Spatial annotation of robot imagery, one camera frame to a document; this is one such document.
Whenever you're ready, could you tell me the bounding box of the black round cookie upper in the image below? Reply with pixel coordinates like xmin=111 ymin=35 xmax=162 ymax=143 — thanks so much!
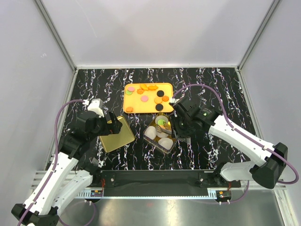
xmin=157 ymin=90 xmax=165 ymax=97

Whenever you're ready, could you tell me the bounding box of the purple cable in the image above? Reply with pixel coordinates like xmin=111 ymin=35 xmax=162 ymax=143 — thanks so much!
xmin=170 ymin=84 xmax=297 ymax=203
xmin=18 ymin=99 xmax=97 ymax=226

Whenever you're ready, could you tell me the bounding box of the pink green cookie upper left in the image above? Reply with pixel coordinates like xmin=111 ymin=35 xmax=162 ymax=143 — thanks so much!
xmin=127 ymin=86 xmax=135 ymax=92

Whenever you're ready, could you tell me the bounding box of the orange round cookie right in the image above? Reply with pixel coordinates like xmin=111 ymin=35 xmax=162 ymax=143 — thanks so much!
xmin=154 ymin=97 xmax=162 ymax=104

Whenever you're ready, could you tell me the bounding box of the white paper cup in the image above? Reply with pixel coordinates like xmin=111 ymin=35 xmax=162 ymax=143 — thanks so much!
xmin=156 ymin=127 xmax=169 ymax=138
xmin=155 ymin=115 xmax=168 ymax=125
xmin=158 ymin=137 xmax=173 ymax=150
xmin=144 ymin=126 xmax=157 ymax=140

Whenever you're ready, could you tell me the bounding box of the orange fish cookie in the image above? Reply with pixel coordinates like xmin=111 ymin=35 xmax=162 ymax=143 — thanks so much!
xmin=140 ymin=84 xmax=148 ymax=90

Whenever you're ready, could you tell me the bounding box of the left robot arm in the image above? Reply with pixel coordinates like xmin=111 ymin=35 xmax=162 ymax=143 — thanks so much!
xmin=11 ymin=111 xmax=122 ymax=226

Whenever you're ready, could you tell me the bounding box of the black round cookie lower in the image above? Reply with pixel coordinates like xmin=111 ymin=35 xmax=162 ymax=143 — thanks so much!
xmin=155 ymin=104 xmax=164 ymax=112

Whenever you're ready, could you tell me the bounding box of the orange plastic tray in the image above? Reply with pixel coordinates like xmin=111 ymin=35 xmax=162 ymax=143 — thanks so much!
xmin=123 ymin=83 xmax=174 ymax=113

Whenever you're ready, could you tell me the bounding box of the white paper cup centre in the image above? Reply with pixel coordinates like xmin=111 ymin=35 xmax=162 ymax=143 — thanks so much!
xmin=156 ymin=127 xmax=169 ymax=138

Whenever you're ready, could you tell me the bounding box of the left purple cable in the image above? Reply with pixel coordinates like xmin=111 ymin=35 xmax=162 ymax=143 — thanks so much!
xmin=18 ymin=99 xmax=97 ymax=226

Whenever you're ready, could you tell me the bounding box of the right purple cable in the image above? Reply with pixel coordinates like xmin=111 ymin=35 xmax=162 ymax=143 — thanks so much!
xmin=170 ymin=84 xmax=297 ymax=203

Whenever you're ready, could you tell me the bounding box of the green pink round cookie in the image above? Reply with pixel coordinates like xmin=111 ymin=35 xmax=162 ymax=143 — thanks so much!
xmin=157 ymin=119 xmax=166 ymax=126

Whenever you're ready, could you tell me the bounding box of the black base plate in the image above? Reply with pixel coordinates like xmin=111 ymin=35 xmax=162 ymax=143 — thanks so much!
xmin=90 ymin=169 xmax=229 ymax=197

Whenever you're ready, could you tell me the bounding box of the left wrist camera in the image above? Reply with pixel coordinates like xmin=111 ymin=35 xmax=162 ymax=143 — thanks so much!
xmin=83 ymin=98 xmax=104 ymax=118

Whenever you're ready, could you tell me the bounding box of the orange leaf cookie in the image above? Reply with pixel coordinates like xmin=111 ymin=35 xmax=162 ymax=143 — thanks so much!
xmin=148 ymin=85 xmax=158 ymax=91

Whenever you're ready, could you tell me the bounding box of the clear cookie box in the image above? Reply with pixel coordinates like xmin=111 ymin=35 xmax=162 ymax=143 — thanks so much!
xmin=143 ymin=113 xmax=179 ymax=155

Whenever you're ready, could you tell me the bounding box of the white paper cup bottom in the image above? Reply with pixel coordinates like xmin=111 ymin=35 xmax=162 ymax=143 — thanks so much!
xmin=158 ymin=137 xmax=173 ymax=150

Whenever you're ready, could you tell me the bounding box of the white paper cup left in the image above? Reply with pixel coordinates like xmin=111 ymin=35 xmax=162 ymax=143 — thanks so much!
xmin=144 ymin=126 xmax=157 ymax=140

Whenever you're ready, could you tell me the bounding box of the small orange flower cookie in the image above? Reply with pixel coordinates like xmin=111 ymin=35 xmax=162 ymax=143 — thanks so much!
xmin=137 ymin=89 xmax=144 ymax=94

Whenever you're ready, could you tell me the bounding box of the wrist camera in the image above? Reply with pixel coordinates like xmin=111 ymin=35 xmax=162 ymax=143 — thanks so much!
xmin=169 ymin=97 xmax=199 ymax=116
xmin=83 ymin=98 xmax=104 ymax=118

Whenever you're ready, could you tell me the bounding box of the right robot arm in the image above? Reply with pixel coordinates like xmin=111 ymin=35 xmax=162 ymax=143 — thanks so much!
xmin=170 ymin=104 xmax=288 ymax=189

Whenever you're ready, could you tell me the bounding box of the black round cookie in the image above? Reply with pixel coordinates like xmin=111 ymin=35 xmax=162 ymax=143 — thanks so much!
xmin=157 ymin=90 xmax=165 ymax=97
xmin=155 ymin=104 xmax=164 ymax=112

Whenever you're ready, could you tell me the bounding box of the gold box lid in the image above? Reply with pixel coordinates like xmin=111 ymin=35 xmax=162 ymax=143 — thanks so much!
xmin=99 ymin=116 xmax=135 ymax=153

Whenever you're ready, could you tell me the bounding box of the white paper cup top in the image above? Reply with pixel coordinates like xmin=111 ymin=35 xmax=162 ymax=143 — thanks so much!
xmin=155 ymin=115 xmax=168 ymax=125

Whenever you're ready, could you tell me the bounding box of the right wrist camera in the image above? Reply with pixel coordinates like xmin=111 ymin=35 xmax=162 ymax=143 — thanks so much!
xmin=169 ymin=97 xmax=199 ymax=116

